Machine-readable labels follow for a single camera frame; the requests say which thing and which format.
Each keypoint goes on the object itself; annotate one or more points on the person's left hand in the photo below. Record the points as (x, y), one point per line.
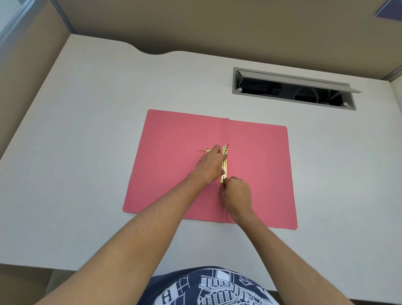
(209, 166)

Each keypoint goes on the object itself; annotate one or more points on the person's right hand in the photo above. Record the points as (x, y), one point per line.
(238, 196)

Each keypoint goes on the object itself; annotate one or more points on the person's right fingers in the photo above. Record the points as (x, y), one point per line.
(226, 184)

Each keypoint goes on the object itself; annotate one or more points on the person's left thumb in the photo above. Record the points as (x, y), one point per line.
(223, 169)

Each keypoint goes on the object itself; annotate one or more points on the brass file fastener bar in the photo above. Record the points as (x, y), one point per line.
(225, 158)

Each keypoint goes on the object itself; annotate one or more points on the person's left forearm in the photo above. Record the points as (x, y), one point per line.
(135, 238)

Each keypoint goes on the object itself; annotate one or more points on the person's right forearm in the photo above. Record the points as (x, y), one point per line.
(282, 254)

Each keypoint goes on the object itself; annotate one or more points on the small brass fastener clip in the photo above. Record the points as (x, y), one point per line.
(207, 150)

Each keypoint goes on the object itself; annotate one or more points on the pink paper file folder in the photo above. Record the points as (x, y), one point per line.
(260, 163)

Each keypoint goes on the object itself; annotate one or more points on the navy white printed shirt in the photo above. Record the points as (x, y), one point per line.
(207, 287)

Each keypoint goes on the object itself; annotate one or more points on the dark blue paper sheet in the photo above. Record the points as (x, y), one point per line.
(391, 9)

